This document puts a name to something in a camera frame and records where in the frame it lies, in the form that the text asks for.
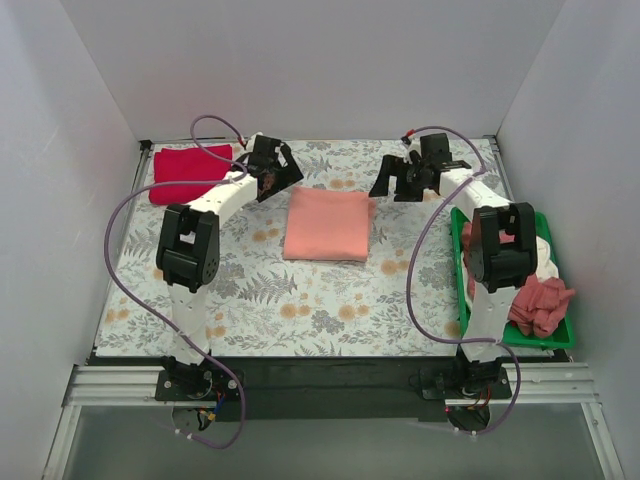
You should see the salmon pink t shirt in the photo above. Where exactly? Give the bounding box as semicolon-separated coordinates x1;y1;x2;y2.
283;187;376;262

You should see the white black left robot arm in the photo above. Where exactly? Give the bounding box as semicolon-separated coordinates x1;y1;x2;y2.
156;135;303;365

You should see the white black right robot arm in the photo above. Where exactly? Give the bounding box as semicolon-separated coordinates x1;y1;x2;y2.
369;151;538;365

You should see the folded red t shirt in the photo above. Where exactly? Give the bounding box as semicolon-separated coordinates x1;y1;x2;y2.
149;147;231;206

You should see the white t shirt in tray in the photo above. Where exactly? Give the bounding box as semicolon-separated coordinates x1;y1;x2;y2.
461;233;560;309

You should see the dusty rose t shirt in tray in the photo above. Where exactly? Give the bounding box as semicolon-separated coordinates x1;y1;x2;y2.
459;219;577;339

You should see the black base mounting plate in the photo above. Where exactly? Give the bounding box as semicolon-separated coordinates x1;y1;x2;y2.
155;357;513;422

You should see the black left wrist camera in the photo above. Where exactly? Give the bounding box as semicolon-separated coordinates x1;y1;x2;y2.
249;133;282;167

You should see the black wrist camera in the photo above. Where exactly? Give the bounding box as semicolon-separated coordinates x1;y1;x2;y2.
420;133;452;163
249;133;282;167

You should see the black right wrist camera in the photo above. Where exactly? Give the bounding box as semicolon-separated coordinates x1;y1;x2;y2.
420;133;452;163

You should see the aluminium frame rail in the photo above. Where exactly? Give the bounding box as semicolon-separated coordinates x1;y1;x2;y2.
43;358;624;479

